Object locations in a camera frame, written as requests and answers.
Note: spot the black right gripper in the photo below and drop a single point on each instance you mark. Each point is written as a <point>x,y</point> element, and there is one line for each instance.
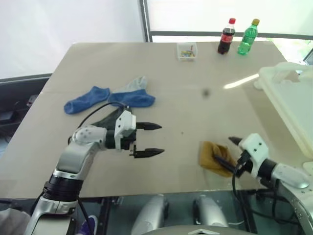
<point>245,164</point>

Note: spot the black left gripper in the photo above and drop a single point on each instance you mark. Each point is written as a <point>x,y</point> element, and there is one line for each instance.
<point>130,141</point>

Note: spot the mustard yellow sock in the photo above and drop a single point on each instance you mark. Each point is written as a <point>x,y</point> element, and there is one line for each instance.
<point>207,154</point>

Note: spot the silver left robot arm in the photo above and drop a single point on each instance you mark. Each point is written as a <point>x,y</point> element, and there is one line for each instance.
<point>75,156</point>

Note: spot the white plastic bin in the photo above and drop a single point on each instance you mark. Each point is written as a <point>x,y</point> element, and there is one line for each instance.
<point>286,98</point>

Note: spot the small clear plastic container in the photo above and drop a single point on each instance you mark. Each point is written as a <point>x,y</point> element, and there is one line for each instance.
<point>179,47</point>

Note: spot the blue sock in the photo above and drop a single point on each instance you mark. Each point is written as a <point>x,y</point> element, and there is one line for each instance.
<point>83,101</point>
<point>134,99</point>

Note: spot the dark green sock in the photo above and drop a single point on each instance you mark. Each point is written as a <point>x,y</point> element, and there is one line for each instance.
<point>110,120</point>

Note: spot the light grey sock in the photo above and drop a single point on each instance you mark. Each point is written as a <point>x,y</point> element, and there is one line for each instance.
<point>137,83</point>

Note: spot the silver rounded robot leg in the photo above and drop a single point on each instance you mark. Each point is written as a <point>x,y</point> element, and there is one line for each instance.
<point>210,213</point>
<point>149,215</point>

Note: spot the colourful small pieces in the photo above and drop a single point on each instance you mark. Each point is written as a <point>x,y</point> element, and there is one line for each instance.
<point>188,53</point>

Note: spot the dark grey robot torso edge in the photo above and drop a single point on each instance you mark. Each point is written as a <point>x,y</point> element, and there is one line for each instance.
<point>176,230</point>

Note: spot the purple shoe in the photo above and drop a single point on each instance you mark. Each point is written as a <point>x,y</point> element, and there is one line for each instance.
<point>91,224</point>

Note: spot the green bottle yellow cap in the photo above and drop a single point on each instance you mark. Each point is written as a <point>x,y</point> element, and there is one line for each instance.
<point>247,39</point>

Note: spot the cola bottle red cap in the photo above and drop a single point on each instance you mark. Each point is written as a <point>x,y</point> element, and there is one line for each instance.
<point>225,36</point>

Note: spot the black furniture beside table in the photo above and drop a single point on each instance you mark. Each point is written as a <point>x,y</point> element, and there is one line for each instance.
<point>19,98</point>

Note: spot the grey trouser leg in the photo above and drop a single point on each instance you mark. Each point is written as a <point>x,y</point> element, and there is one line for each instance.
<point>12,220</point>

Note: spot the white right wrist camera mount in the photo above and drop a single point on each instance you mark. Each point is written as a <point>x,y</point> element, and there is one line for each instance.
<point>255,147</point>

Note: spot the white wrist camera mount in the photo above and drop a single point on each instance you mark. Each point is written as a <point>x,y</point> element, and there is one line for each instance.
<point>126,121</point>
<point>255,147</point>

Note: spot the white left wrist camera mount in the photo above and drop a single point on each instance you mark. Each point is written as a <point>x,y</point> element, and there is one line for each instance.
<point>126,121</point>

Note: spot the grey window frame rail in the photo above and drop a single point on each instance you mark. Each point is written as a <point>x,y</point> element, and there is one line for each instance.
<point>195,33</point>

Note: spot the grey metal post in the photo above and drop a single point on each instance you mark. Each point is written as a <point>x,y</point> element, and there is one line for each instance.
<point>146,19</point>

